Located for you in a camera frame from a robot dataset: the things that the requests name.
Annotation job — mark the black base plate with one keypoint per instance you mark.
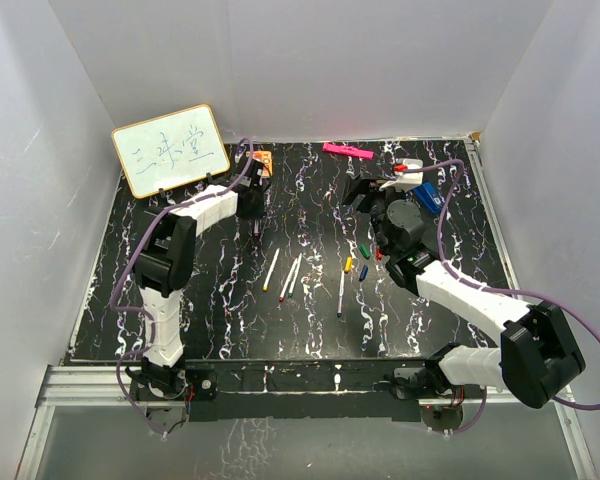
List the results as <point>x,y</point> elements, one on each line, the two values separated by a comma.
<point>316,389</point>

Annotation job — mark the orange card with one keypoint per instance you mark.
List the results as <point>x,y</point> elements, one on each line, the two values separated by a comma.
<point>265,157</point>

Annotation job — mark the yellow pen cap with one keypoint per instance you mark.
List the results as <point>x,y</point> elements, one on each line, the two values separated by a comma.
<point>348,265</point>

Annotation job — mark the small whiteboard wooden frame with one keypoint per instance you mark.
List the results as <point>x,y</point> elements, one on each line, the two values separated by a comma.
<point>169,151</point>

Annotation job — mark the blue stapler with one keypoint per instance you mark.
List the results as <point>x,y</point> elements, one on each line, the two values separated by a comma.
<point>429,197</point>

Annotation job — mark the white pen red end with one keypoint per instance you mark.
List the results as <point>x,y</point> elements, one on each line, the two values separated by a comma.
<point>288,279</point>

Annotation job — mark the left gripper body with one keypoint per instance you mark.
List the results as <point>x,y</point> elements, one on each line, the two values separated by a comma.
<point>256,209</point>

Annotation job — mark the white pen yellow end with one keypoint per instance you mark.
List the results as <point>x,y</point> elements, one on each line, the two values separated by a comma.
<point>270,270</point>

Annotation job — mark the white pen blue end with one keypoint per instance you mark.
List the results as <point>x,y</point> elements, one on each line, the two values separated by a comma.
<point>341,294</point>

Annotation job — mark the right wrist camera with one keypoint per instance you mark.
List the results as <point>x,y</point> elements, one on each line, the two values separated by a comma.
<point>409,168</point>

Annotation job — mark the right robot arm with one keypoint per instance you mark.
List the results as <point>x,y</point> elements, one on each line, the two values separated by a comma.
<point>535,354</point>

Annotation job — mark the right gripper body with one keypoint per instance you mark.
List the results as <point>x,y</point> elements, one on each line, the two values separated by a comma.
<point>383,198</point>

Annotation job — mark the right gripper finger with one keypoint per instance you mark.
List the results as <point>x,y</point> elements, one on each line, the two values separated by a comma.
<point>356,186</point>
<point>366,203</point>

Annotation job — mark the green pen cap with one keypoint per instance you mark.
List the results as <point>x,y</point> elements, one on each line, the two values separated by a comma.
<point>364,251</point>

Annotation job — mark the pink plastic clip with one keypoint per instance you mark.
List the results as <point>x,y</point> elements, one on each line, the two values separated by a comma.
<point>347,151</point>

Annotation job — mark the white pen green end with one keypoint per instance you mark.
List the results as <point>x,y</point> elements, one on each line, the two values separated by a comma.
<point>295,275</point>

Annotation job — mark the aluminium rail frame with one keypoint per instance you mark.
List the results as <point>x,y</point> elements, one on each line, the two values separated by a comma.
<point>298,327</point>

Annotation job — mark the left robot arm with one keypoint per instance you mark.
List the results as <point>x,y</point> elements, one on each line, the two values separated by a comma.
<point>165,266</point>

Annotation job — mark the blue pen cap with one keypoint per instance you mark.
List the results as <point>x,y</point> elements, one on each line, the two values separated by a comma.
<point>363,273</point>

